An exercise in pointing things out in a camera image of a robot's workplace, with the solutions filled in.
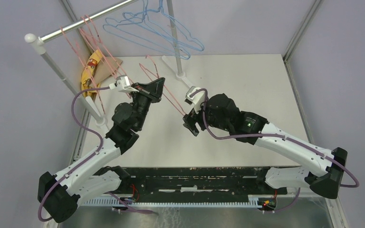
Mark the rear white rack post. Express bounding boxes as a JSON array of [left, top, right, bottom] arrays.
[[166, 0, 184, 78]]

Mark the left white rack post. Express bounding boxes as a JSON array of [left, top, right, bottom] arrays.
[[24, 33, 106, 126]]

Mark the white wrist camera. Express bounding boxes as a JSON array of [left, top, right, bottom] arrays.
[[185, 86, 208, 114], [109, 75, 139, 93]]

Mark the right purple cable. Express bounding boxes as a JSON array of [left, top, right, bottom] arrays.
[[189, 88, 360, 213]]

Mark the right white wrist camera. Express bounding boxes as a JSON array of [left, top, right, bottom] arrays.
[[185, 86, 208, 114]]

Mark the yellow patterned cloth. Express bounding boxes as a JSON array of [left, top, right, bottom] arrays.
[[81, 50, 103, 90]]

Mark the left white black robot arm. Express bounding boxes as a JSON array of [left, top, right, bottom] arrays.
[[38, 75, 165, 223]]

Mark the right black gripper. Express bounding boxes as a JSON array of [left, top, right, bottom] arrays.
[[182, 96, 231, 136]]

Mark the white rack post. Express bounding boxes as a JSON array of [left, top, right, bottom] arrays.
[[24, 33, 106, 126], [166, 0, 184, 78]]

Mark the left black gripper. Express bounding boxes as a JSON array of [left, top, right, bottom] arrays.
[[129, 77, 165, 130]]

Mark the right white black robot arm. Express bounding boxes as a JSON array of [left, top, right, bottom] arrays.
[[183, 89, 348, 199]]

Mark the white toothed cable duct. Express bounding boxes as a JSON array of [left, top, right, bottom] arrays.
[[83, 195, 262, 209]]

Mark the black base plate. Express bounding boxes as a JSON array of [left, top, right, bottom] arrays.
[[112, 167, 288, 203]]

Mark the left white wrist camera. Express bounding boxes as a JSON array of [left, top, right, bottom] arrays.
[[109, 75, 139, 93]]

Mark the silver horizontal rack rod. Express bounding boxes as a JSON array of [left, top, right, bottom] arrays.
[[40, 0, 137, 43]]

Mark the beige cloth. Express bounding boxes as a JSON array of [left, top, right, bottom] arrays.
[[94, 57, 123, 83]]

